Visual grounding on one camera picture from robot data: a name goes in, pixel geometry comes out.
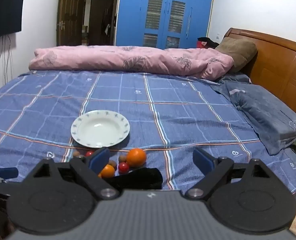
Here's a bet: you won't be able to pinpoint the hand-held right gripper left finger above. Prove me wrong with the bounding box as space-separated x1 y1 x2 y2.
25 147 120 200

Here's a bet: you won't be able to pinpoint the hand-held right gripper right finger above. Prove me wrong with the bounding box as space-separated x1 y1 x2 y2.
187 148 273 200

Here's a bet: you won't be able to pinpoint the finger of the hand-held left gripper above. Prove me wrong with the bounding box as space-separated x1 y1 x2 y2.
0 167 19 180

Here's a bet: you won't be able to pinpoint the small mandarin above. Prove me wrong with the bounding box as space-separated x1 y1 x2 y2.
99 164 115 179

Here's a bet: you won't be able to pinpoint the white floral-rim plate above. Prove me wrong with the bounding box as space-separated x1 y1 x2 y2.
71 110 130 148

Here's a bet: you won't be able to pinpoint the large orange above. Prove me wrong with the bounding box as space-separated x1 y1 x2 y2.
126 148 147 168

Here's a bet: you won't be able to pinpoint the black cloth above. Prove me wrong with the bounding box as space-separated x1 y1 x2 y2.
105 167 163 190

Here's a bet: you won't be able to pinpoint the blue plaid bed sheet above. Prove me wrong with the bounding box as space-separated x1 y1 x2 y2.
0 70 296 202

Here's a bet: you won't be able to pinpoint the crumpled grey-blue garment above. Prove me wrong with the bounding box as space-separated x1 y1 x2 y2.
210 74 251 99

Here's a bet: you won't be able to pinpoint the pink floral quilt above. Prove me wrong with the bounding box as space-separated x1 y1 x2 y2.
29 45 235 81

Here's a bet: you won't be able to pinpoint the brown pillow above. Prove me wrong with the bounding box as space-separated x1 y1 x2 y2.
215 37 258 73

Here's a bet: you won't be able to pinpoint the red and black bag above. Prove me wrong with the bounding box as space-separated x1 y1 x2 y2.
197 37 220 49

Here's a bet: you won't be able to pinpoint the wooden headboard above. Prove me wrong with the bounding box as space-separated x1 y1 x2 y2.
224 27 296 123

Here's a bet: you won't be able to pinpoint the brown wooden door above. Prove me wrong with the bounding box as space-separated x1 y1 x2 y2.
57 0 88 47

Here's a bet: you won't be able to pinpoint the blue wardrobe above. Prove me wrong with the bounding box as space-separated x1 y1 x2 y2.
115 0 215 50

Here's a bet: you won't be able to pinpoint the hanging cables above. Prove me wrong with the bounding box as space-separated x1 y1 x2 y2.
0 34 12 85

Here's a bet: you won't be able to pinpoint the black wall television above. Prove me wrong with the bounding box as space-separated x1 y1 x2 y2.
0 0 25 40

